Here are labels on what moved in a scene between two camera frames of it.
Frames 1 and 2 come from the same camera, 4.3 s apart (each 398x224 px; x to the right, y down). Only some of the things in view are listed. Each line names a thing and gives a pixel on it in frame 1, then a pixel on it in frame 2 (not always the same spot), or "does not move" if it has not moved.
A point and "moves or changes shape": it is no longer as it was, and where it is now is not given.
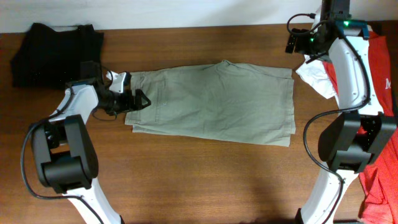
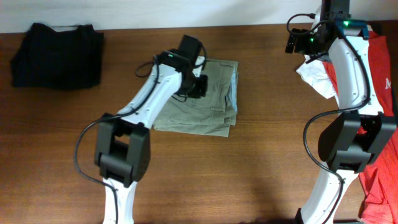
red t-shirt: [380, 184] does not move
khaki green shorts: [222, 100] moves or changes shape
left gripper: [125, 104] -> [199, 86]
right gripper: [300, 44] does not move
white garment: [314, 73] does not move
